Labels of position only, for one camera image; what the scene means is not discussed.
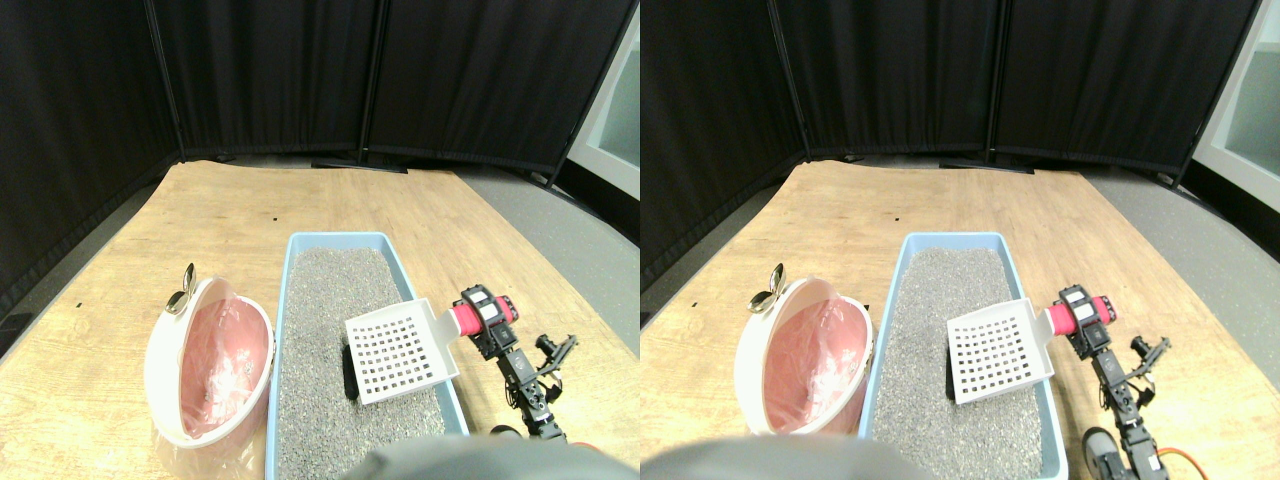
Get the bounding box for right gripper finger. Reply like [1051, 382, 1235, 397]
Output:
[458, 285, 499, 331]
[1058, 285, 1098, 331]

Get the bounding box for white scoop with red handle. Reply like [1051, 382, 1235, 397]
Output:
[946, 285, 1116, 406]
[345, 290, 521, 406]

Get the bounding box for blue litter tray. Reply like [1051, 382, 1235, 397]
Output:
[858, 232, 1069, 479]
[265, 232, 471, 479]

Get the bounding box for black curtain stand foot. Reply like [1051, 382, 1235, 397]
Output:
[940, 158, 1036, 175]
[312, 158, 409, 175]

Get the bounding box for white shelf unit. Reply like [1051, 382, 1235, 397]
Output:
[1192, 0, 1280, 216]
[565, 10, 640, 201]

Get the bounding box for white bin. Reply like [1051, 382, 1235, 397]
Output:
[143, 263, 277, 477]
[735, 263, 876, 441]

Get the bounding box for black bracket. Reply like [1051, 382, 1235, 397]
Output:
[1130, 335, 1173, 386]
[535, 333, 579, 386]

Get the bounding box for orange wire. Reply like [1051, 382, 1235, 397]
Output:
[1155, 448, 1211, 480]

